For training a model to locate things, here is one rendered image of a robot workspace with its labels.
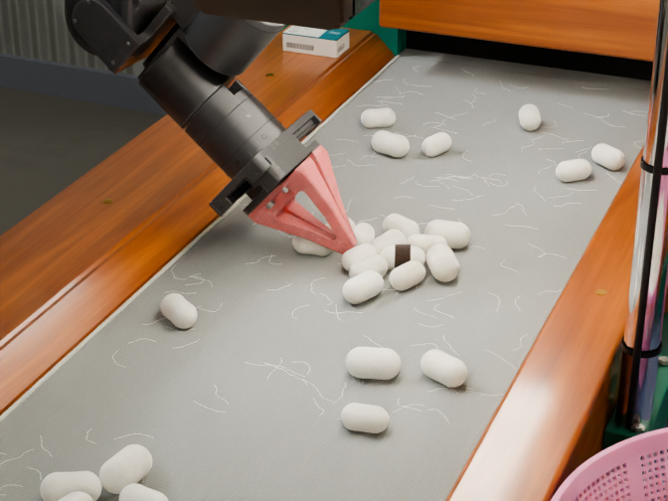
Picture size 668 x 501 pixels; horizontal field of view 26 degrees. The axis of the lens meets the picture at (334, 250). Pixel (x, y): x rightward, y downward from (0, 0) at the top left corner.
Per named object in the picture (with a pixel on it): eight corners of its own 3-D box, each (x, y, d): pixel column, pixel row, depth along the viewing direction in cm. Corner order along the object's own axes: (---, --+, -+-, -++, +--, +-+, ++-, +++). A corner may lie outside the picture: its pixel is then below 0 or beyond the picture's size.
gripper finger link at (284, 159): (390, 211, 111) (304, 123, 111) (354, 250, 105) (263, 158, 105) (336, 259, 115) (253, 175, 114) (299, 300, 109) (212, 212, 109)
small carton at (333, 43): (282, 51, 148) (281, 32, 147) (296, 40, 151) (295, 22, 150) (336, 58, 146) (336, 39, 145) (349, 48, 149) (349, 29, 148)
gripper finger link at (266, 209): (401, 199, 113) (317, 112, 113) (367, 237, 107) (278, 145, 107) (348, 247, 117) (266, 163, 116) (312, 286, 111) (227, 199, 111)
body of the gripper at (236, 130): (329, 123, 113) (262, 55, 113) (272, 173, 105) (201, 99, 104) (280, 172, 117) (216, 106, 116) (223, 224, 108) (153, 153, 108)
